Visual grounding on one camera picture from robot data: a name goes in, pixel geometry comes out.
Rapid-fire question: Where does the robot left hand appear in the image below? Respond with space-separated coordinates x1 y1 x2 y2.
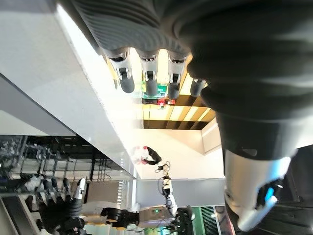
56 0 313 232

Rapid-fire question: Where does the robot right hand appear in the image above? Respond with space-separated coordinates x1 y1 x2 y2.
36 177 89 235

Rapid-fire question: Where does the red small object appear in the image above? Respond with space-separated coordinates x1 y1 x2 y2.
156 97 177 108

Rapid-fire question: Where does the green box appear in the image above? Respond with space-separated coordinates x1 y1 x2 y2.
141 82 169 100

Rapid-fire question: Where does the black white background robot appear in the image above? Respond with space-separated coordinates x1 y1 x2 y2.
133 145 196 221

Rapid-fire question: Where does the grey cabinet panel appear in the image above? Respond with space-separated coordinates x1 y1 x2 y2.
0 72 77 137

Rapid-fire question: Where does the green striped panel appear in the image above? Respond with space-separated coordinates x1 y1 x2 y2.
195 206 228 235

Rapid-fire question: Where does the dark wire dishwasher rack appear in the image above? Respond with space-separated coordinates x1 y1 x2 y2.
0 135 130 192

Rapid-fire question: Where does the wooden slat wall panel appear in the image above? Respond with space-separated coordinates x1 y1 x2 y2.
143 70 216 130

